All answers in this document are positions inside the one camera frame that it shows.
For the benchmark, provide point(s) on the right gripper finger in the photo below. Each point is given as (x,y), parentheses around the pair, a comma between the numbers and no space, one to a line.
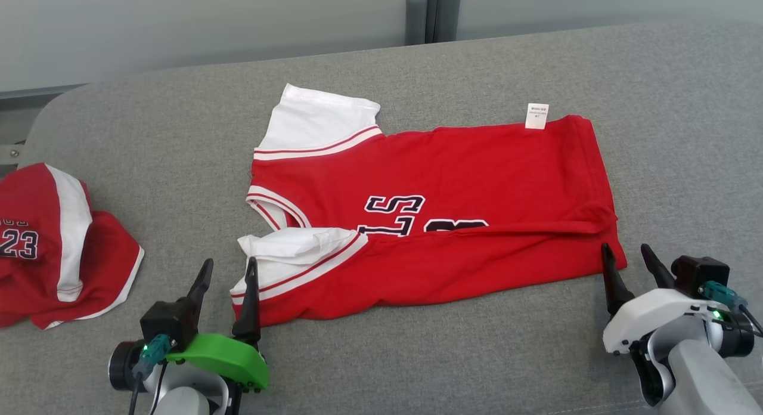
(615,290)
(661,275)

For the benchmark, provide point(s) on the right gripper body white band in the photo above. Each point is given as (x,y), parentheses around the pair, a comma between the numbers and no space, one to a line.
(656,310)

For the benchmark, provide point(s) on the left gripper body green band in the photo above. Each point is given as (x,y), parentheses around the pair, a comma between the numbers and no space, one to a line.
(226,352)

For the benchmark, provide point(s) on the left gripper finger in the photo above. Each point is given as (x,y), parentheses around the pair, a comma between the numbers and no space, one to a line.
(249,316)
(201,287)

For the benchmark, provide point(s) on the red shorts with white stripe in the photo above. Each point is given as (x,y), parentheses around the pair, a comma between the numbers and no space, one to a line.
(36,284)

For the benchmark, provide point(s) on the red number 23 jersey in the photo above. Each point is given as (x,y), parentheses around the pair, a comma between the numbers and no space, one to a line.
(477,170)

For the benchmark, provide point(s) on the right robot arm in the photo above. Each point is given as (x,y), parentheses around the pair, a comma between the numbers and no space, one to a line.
(697,373)

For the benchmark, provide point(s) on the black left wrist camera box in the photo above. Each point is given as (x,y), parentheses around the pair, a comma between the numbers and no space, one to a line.
(167,322)

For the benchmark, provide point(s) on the grey metal cart frame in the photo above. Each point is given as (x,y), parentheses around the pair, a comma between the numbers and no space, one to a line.
(11,154)

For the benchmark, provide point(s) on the grey wall baseboard rail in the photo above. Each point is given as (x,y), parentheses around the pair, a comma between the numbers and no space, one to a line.
(36,92)

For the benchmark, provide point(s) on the grey partition post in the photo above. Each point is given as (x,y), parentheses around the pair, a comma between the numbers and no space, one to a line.
(432,12)

